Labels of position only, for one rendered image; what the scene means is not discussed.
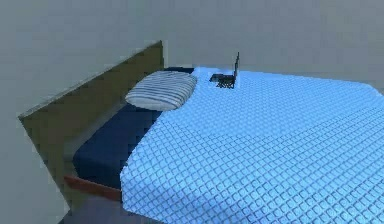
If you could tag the light blue checked blanket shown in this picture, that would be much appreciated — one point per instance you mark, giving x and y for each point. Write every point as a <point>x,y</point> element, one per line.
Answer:
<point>266,150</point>

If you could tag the white striped pillow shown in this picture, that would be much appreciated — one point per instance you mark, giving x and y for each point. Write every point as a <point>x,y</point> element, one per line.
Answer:
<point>163,90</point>

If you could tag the bed with olive headboard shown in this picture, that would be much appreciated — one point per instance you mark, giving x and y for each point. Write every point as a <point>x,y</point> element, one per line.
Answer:
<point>100,100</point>

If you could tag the black open laptop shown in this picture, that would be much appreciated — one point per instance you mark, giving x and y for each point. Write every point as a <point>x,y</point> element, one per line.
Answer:
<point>226,80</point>

